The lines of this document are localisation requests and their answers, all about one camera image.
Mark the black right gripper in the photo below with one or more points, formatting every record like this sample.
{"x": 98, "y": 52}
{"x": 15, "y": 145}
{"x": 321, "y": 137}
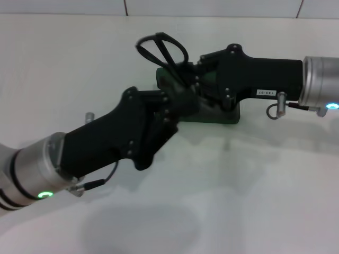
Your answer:
{"x": 259, "y": 71}

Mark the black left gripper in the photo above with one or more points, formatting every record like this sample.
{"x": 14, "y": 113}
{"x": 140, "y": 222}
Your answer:
{"x": 106, "y": 137}

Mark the green glasses case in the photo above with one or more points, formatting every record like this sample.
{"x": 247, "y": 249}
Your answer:
{"x": 209, "y": 120}

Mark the black glasses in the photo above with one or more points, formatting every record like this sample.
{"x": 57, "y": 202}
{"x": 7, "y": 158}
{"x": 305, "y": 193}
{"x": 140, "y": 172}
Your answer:
{"x": 172, "y": 67}

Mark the silver connector plug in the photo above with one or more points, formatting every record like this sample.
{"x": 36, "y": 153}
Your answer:
{"x": 90, "y": 118}

